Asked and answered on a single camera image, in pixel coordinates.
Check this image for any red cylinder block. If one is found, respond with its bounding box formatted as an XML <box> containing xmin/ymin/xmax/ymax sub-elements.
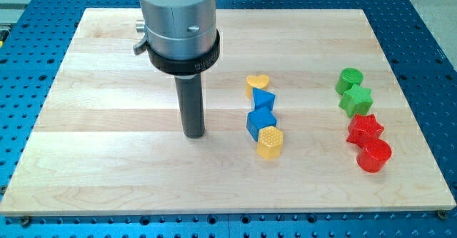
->
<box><xmin>356</xmin><ymin>139</ymin><xmax>392</xmax><ymax>173</ymax></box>

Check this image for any yellow heart block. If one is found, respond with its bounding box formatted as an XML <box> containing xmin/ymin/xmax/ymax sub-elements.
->
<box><xmin>246</xmin><ymin>74</ymin><xmax>270</xmax><ymax>99</ymax></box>

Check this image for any green star block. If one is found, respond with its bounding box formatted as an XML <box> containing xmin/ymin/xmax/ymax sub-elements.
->
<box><xmin>338</xmin><ymin>84</ymin><xmax>373</xmax><ymax>118</ymax></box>

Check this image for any red star block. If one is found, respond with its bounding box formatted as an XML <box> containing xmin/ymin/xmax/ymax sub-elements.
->
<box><xmin>346</xmin><ymin>114</ymin><xmax>384</xmax><ymax>147</ymax></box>

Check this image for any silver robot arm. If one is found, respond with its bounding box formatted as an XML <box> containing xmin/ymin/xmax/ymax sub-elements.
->
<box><xmin>134</xmin><ymin>0</ymin><xmax>220</xmax><ymax>76</ymax></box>

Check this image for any blue cube block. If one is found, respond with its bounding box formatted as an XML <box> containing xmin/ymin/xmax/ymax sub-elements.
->
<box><xmin>246</xmin><ymin>107</ymin><xmax>277</xmax><ymax>142</ymax></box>

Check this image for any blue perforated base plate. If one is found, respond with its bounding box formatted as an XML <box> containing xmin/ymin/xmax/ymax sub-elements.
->
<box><xmin>1</xmin><ymin>0</ymin><xmax>456</xmax><ymax>237</ymax></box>

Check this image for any light wooden board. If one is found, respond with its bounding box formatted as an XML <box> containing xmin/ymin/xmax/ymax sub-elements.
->
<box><xmin>1</xmin><ymin>9</ymin><xmax>456</xmax><ymax>216</ymax></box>

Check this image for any blue triangle block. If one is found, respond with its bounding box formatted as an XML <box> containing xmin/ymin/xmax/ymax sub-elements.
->
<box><xmin>251</xmin><ymin>88</ymin><xmax>276</xmax><ymax>111</ymax></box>

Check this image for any yellow hexagon block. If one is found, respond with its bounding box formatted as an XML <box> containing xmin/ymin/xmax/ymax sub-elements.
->
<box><xmin>256</xmin><ymin>126</ymin><xmax>283</xmax><ymax>160</ymax></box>

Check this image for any green cylinder block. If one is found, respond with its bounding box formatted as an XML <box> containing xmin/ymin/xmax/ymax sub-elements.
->
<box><xmin>335</xmin><ymin>68</ymin><xmax>363</xmax><ymax>95</ymax></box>

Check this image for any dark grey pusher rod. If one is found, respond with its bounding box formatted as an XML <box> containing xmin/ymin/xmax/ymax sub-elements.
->
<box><xmin>175</xmin><ymin>74</ymin><xmax>205</xmax><ymax>139</ymax></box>

